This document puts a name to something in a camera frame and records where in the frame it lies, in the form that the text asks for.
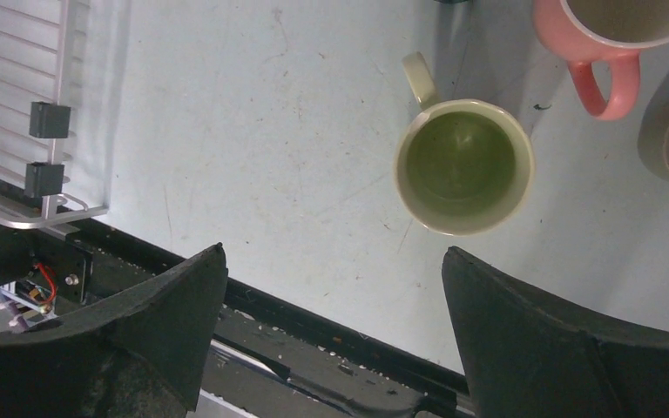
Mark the light green mug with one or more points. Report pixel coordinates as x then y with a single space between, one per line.
462 166

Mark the pink mug white inside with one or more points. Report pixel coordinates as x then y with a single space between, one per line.
601 42

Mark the metal wire dish rack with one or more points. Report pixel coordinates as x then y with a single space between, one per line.
57 90

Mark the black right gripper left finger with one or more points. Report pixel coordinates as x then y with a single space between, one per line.
138 353

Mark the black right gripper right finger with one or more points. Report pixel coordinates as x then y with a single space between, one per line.
529 353

